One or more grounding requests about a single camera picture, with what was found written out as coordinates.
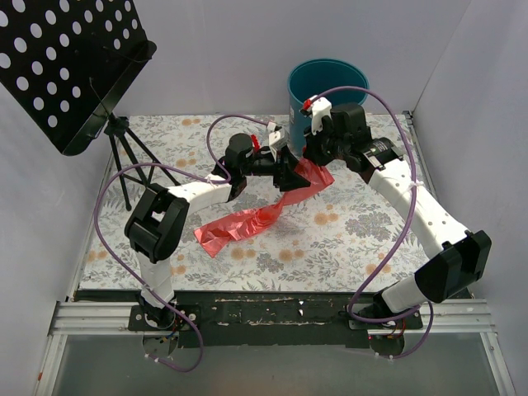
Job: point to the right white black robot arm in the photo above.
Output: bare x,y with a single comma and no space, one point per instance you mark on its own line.
456,256

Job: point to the teal plastic trash bin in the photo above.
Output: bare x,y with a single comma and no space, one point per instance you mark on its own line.
311,78

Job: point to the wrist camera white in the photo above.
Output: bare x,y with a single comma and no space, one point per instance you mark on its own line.
277,138
316,109

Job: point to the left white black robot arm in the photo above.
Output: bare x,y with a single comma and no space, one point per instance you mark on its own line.
157,222

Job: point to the black perforated music stand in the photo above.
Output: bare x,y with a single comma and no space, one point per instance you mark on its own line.
69,63

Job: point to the red plastic trash bag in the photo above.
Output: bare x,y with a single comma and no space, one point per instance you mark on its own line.
245,224

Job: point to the aluminium frame rail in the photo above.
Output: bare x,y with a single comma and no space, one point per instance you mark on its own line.
257,342

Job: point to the red white window toy block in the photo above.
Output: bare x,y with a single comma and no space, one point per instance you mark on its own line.
255,142

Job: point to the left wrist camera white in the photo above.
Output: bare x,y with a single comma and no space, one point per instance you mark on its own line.
277,138

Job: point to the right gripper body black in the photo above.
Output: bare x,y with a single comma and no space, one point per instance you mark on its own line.
315,148

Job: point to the floral patterned table mat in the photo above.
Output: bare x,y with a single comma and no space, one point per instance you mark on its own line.
342,238

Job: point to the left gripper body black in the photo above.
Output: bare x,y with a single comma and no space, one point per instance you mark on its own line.
283,172

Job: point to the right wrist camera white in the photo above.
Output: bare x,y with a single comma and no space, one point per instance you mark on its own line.
316,109

